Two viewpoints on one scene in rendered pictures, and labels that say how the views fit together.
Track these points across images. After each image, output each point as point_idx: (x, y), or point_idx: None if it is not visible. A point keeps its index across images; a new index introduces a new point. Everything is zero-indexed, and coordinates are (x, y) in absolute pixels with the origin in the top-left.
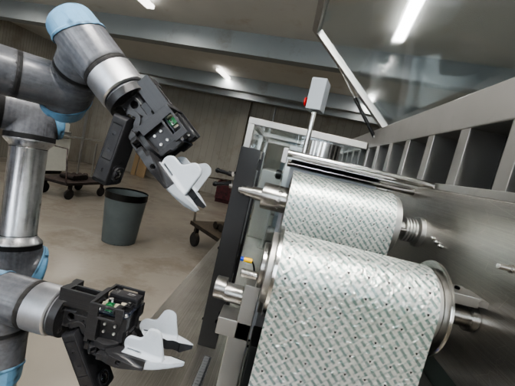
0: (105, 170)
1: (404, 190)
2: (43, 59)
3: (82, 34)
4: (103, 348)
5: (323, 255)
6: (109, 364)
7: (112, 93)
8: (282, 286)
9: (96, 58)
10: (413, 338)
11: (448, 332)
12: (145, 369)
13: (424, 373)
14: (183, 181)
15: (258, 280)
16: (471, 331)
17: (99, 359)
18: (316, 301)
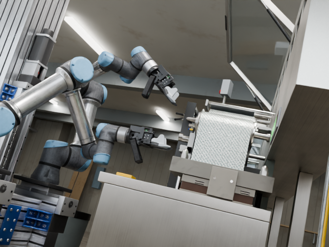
0: (146, 91)
1: (265, 121)
2: (127, 61)
3: (143, 54)
4: (145, 140)
5: (216, 114)
6: (147, 143)
7: (151, 69)
8: (202, 121)
9: (147, 60)
10: (244, 135)
11: (253, 130)
12: (158, 145)
13: None
14: (171, 92)
15: (195, 124)
16: (268, 139)
17: (144, 142)
18: (213, 125)
